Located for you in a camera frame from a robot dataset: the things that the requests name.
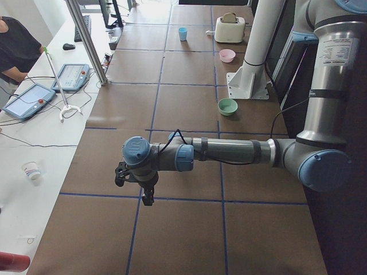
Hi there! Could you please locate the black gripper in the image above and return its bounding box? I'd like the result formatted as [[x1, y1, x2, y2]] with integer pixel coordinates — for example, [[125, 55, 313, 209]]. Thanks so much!
[[134, 171, 159, 206]]

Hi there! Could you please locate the light blue plastic cup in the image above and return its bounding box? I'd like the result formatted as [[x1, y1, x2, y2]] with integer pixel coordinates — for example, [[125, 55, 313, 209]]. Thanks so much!
[[178, 27, 188, 41]]

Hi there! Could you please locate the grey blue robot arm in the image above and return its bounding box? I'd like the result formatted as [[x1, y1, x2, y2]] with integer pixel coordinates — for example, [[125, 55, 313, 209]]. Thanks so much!
[[115, 1, 366, 206]]

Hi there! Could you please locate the paper cup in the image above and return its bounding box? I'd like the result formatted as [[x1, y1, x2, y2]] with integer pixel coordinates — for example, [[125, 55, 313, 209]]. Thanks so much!
[[22, 162, 41, 180]]

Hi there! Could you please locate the green bowl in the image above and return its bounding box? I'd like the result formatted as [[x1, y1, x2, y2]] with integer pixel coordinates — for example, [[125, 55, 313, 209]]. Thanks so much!
[[218, 98, 238, 116]]

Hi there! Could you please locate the white grabber stick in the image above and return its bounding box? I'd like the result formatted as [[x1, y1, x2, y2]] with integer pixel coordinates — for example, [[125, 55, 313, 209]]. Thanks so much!
[[42, 46, 83, 123]]

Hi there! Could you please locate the far teach pendant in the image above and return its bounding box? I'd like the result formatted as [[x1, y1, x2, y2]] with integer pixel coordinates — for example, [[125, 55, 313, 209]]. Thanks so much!
[[57, 64, 90, 93]]

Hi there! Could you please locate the teach pendant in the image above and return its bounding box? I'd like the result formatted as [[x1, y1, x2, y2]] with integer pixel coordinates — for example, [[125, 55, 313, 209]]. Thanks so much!
[[3, 84, 56, 120], [57, 64, 90, 93]]

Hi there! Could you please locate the red cylinder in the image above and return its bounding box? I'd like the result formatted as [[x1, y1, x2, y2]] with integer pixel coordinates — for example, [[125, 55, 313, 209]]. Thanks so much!
[[0, 252, 30, 272]]

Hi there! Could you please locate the white mounting column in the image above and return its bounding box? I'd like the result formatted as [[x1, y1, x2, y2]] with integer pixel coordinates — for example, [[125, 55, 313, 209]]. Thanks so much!
[[227, 0, 285, 100]]

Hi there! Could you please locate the near teach pendant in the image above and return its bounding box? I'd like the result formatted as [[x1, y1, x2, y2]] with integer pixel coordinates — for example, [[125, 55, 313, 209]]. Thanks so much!
[[3, 84, 56, 120]]

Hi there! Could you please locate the pink bowl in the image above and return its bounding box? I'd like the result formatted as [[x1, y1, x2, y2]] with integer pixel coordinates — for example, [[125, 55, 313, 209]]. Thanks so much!
[[219, 49, 236, 63]]

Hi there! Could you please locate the black computer mouse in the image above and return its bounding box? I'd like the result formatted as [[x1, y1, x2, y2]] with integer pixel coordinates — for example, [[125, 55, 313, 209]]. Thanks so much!
[[63, 43, 76, 51]]

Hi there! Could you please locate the cream toaster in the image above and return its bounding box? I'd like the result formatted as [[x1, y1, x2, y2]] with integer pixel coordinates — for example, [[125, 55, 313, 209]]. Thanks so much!
[[214, 17, 245, 43]]

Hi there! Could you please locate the black keyboard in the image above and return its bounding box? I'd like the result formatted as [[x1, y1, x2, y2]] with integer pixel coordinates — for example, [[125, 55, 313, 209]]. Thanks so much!
[[73, 14, 92, 42]]

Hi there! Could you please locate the person in black shirt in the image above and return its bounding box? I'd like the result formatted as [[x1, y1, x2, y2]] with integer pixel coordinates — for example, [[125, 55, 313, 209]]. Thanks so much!
[[1, 17, 44, 85]]

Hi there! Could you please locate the toast slice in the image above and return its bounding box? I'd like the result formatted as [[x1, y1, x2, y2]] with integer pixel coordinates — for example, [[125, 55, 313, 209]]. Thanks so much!
[[222, 13, 236, 23]]

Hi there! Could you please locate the black monitor stand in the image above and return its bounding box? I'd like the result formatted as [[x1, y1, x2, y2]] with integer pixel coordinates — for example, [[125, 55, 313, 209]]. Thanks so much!
[[99, 0, 124, 29]]

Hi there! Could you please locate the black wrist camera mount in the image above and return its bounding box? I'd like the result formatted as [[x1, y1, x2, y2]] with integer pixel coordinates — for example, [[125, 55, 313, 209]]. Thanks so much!
[[115, 162, 136, 187]]

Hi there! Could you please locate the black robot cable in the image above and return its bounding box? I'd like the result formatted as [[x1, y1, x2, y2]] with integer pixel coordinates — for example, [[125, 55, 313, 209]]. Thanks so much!
[[269, 99, 312, 135]]

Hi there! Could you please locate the aluminium frame post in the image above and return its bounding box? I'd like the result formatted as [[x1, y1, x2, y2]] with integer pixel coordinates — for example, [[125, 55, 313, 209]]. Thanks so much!
[[65, 0, 108, 86]]

